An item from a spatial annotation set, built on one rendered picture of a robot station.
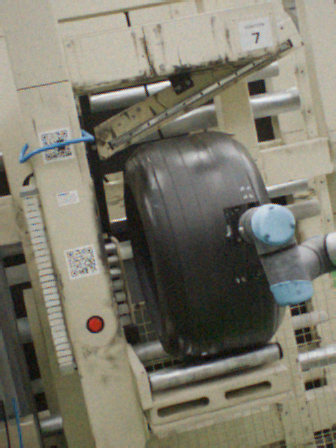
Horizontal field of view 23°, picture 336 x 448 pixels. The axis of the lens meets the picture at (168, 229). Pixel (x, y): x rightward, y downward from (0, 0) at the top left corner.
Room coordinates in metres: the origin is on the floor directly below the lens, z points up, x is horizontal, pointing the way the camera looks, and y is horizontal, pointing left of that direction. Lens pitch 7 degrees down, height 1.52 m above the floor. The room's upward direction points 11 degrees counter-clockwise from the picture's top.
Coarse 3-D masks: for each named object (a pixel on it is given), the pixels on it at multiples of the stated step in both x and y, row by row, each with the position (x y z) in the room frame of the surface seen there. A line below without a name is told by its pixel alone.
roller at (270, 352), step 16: (240, 352) 2.02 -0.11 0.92; (256, 352) 2.01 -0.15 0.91; (272, 352) 2.02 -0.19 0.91; (176, 368) 1.99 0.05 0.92; (192, 368) 1.99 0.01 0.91; (208, 368) 1.99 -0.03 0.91; (224, 368) 2.00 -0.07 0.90; (240, 368) 2.01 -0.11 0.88; (160, 384) 1.97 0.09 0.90; (176, 384) 1.98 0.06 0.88
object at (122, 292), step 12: (108, 240) 2.57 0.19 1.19; (108, 252) 2.45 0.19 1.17; (120, 252) 2.44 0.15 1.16; (120, 264) 2.44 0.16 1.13; (120, 276) 2.49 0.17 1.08; (120, 288) 2.44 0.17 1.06; (120, 300) 2.45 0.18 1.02; (120, 312) 2.44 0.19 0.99; (132, 312) 2.44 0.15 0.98; (72, 348) 2.41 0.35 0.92
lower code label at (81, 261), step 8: (72, 248) 2.03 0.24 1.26; (80, 248) 2.03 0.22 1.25; (88, 248) 2.03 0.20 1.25; (72, 256) 2.03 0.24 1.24; (80, 256) 2.03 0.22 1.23; (88, 256) 2.03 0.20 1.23; (96, 256) 2.03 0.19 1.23; (72, 264) 2.03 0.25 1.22; (80, 264) 2.03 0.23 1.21; (88, 264) 2.03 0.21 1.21; (96, 264) 2.03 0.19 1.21; (72, 272) 2.03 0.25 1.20; (80, 272) 2.03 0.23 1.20; (88, 272) 2.03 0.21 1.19; (96, 272) 2.03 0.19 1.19
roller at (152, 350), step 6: (150, 342) 2.28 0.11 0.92; (156, 342) 2.27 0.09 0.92; (138, 348) 2.26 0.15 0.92; (144, 348) 2.26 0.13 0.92; (150, 348) 2.26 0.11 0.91; (156, 348) 2.26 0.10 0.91; (162, 348) 2.26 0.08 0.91; (138, 354) 2.25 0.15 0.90; (144, 354) 2.25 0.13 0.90; (150, 354) 2.25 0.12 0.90; (156, 354) 2.25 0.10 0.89; (162, 354) 2.26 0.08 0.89; (144, 360) 2.26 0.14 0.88
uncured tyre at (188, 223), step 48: (144, 144) 2.16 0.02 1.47; (192, 144) 2.05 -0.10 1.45; (240, 144) 2.09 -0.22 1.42; (144, 192) 1.96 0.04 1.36; (192, 192) 1.92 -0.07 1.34; (240, 192) 1.92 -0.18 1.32; (144, 240) 2.39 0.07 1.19; (192, 240) 1.87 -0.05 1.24; (144, 288) 2.30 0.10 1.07; (192, 288) 1.87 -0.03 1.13; (240, 288) 1.89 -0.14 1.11; (192, 336) 1.92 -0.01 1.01; (240, 336) 1.96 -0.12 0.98
